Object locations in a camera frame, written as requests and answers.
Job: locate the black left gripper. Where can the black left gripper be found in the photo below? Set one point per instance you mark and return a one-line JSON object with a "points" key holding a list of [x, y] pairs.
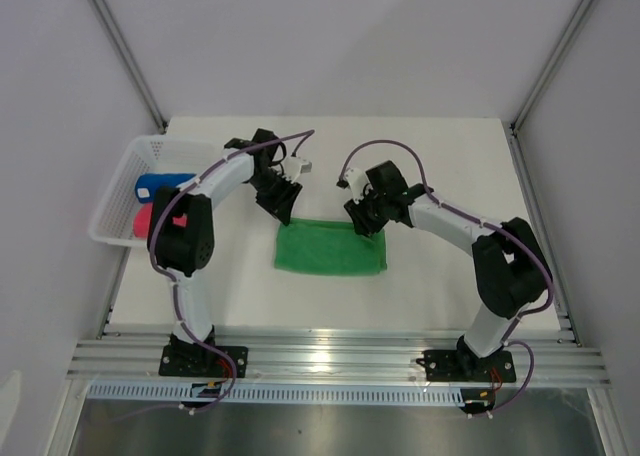
{"points": [[281, 207]]}

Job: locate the aluminium left frame post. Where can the aluminium left frame post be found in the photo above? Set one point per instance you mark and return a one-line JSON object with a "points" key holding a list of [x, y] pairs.
{"points": [[116, 38]]}

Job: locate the aluminium front rail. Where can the aluminium front rail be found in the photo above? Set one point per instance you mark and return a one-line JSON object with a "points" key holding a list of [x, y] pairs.
{"points": [[340, 357]]}

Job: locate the green towel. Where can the green towel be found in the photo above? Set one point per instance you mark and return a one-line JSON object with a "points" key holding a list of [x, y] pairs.
{"points": [[328, 248]]}

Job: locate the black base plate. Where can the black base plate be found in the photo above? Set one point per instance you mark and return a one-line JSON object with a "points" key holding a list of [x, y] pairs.
{"points": [[200, 363], [442, 365]]}

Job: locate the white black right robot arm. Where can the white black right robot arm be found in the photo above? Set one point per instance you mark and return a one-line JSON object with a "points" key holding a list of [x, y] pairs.
{"points": [[510, 271]]}

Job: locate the aluminium frame post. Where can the aluminium frame post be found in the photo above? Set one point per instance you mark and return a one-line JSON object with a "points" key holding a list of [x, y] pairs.
{"points": [[554, 61], [116, 38]]}

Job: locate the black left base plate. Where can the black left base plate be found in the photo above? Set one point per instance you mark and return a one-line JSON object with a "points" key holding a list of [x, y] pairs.
{"points": [[200, 363]]}

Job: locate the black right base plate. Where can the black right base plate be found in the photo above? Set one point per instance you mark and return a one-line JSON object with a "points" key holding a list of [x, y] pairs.
{"points": [[442, 365]]}

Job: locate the red towel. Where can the red towel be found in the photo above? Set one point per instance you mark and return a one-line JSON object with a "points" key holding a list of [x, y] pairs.
{"points": [[142, 221]]}

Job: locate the aluminium right side rail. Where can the aluminium right side rail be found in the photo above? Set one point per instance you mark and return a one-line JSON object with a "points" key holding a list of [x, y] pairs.
{"points": [[538, 223]]}

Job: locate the aluminium left side rail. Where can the aluminium left side rail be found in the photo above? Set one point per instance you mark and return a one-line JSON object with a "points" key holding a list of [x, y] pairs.
{"points": [[112, 293]]}

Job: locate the blue towel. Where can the blue towel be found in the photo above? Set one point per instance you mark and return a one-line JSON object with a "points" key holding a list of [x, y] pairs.
{"points": [[147, 184]]}

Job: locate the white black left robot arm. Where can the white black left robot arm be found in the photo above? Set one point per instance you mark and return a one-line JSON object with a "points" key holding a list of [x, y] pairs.
{"points": [[181, 238]]}

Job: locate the aluminium right frame post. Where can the aluminium right frame post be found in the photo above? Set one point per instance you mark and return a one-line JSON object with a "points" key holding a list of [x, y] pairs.
{"points": [[554, 61]]}

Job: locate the white slotted cable duct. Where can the white slotted cable duct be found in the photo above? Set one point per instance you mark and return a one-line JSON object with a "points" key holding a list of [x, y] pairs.
{"points": [[247, 392]]}

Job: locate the white perforated plastic basket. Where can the white perforated plastic basket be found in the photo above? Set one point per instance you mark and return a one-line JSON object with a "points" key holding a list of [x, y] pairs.
{"points": [[113, 219]]}

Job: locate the aluminium rail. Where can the aluminium rail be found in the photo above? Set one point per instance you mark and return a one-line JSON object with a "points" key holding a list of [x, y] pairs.
{"points": [[112, 293], [340, 357], [538, 223]]}

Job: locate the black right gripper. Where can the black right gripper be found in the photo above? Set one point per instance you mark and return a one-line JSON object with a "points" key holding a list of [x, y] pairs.
{"points": [[362, 225]]}

